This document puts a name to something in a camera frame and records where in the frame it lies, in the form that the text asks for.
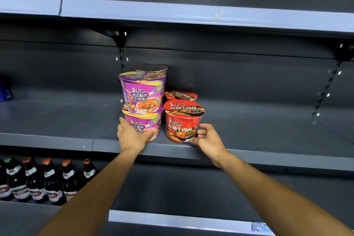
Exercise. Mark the purple cup noodle bowl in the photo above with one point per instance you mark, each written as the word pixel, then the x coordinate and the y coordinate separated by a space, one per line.
pixel 142 92
pixel 150 67
pixel 143 122

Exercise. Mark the dark metal store shelving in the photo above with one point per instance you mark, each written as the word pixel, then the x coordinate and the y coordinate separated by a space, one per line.
pixel 249 92

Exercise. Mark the person's right forearm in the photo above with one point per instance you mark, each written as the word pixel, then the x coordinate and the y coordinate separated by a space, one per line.
pixel 276 200

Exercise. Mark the blue price tag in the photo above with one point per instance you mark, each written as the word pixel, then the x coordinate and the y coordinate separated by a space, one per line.
pixel 261 228

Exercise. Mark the person's left hand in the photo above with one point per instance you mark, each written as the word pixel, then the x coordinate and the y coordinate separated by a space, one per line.
pixel 131 139

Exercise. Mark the row of blue soda cans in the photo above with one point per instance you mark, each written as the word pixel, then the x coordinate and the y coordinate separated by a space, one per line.
pixel 5 92

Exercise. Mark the person's left forearm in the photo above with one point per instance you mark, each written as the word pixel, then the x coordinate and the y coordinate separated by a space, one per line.
pixel 91 200

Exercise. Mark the person's right hand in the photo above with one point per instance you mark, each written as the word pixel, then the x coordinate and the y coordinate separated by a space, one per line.
pixel 211 144

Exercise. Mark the red cup noodle bowl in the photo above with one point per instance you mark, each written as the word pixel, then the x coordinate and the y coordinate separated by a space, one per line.
pixel 181 95
pixel 181 122

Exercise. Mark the row of dark glass bottles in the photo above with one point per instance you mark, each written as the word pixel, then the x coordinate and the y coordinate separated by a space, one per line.
pixel 36 183

